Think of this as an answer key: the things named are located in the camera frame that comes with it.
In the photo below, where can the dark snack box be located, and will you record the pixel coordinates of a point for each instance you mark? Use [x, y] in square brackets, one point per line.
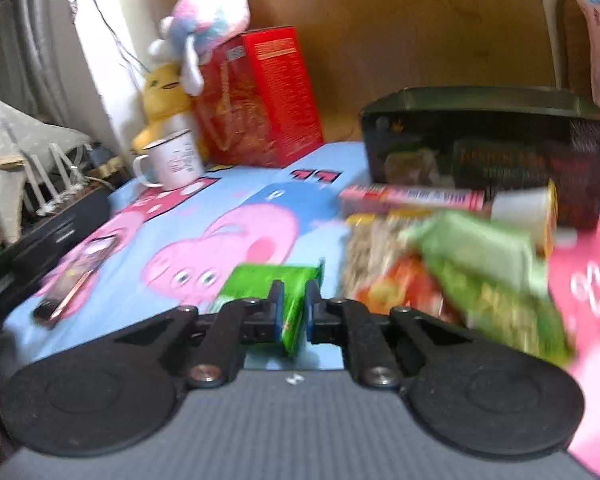
[480, 125]

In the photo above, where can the yellow plush toy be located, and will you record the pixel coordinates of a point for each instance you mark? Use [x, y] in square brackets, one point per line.
[165, 95]

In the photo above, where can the white plastic cup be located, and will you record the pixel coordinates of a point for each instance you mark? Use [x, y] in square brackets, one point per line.
[522, 210]

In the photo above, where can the white router with antennas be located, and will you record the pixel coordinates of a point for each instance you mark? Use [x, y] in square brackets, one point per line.
[55, 180]

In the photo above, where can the red patterned box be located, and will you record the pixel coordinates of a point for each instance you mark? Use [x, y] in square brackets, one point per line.
[260, 100]

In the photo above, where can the long pink snack box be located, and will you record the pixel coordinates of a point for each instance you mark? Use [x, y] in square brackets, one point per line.
[410, 199]

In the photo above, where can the white enamel mug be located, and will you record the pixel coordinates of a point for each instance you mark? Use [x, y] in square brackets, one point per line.
[175, 162]

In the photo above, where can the light green snack packet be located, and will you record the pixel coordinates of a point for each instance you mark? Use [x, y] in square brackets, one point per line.
[485, 270]

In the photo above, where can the orange noodle packet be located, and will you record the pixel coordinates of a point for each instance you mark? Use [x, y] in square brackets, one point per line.
[375, 260]

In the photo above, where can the dark green snack packet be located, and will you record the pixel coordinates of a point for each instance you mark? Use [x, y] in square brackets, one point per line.
[295, 290]

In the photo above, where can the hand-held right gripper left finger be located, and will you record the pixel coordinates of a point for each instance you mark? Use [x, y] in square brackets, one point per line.
[278, 312]

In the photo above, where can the pink and blue plush toy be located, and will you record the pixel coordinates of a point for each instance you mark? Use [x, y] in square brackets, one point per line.
[205, 20]

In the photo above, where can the black case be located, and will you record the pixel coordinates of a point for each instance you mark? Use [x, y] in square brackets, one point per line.
[35, 250]

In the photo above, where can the beige cloth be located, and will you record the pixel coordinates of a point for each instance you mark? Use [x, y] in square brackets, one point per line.
[10, 130]

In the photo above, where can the flat pink packet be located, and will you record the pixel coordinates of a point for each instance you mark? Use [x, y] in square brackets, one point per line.
[590, 320]

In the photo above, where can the grey curtain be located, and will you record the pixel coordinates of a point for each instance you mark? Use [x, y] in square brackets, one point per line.
[20, 35]

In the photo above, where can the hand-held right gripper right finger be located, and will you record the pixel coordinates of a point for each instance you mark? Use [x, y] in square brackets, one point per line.
[311, 312]

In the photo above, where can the cartoon pig printed blanket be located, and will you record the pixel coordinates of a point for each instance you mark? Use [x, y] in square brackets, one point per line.
[190, 230]

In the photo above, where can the smartphone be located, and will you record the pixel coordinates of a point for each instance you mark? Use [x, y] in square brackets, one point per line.
[75, 280]

